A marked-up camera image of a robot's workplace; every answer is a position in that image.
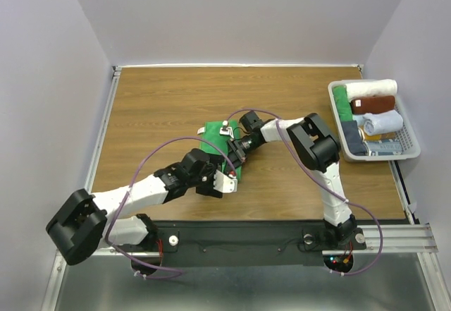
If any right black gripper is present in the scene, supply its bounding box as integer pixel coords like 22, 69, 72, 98
223, 135, 261, 172

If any green towel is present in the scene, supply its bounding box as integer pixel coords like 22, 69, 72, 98
197, 120, 242, 181
333, 85, 353, 122

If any light blue towel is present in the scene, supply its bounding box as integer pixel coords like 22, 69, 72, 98
363, 110, 404, 135
352, 115, 365, 126

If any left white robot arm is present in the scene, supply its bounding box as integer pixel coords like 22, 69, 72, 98
46, 148, 237, 265

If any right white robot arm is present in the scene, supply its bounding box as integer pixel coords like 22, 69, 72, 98
227, 111, 357, 248

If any rolled green towel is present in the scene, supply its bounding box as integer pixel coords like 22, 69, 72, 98
333, 85, 353, 122

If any rolled dark blue towel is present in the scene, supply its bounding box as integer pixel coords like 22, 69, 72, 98
343, 120, 403, 157

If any rolled light blue towel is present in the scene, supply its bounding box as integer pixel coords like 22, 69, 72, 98
352, 115, 365, 126

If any rolled brown towel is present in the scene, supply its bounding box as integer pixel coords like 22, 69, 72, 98
350, 95, 396, 115

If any rolled orange patterned towel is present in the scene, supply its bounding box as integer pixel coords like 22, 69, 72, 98
359, 128, 396, 141

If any rolled white towel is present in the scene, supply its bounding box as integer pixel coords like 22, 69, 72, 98
345, 79, 397, 101

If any white plastic basket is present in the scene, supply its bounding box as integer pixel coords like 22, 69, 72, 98
328, 80, 421, 162

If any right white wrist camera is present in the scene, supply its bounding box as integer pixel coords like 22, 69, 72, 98
219, 120, 234, 139

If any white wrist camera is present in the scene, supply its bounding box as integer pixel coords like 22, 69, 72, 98
219, 120, 234, 139
213, 170, 238, 194

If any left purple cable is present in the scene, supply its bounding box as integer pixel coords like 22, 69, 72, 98
104, 137, 237, 279

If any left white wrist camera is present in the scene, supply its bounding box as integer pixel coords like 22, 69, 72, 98
213, 170, 238, 194

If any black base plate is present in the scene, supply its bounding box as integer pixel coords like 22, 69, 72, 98
116, 219, 367, 268

